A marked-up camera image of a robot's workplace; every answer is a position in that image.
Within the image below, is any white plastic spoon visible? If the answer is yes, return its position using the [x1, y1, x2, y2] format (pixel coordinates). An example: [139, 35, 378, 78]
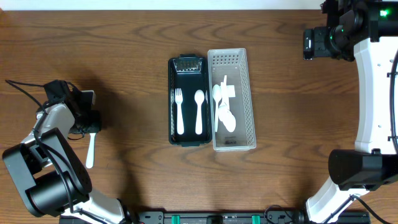
[194, 90, 205, 135]
[218, 104, 236, 133]
[220, 90, 230, 110]
[213, 84, 222, 132]
[221, 75, 228, 91]

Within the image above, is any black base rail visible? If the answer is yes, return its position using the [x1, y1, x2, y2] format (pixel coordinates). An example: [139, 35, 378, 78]
[59, 208, 371, 224]

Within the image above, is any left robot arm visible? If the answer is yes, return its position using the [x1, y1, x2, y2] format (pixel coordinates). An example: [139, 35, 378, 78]
[2, 80, 134, 223]

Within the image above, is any black plastic basket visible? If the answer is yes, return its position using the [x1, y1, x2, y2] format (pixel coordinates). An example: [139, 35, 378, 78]
[168, 54, 212, 147]

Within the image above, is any white plastic fork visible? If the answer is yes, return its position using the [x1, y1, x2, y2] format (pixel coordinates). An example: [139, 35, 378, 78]
[85, 133, 96, 169]
[175, 88, 185, 135]

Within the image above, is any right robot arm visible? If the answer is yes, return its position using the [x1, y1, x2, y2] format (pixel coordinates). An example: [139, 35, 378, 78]
[303, 0, 397, 223]

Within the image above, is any clear plastic basket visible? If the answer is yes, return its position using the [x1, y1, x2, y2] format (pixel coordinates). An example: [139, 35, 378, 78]
[208, 48, 256, 152]

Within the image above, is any white label sticker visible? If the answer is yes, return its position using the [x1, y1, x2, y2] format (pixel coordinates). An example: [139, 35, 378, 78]
[227, 85, 236, 98]

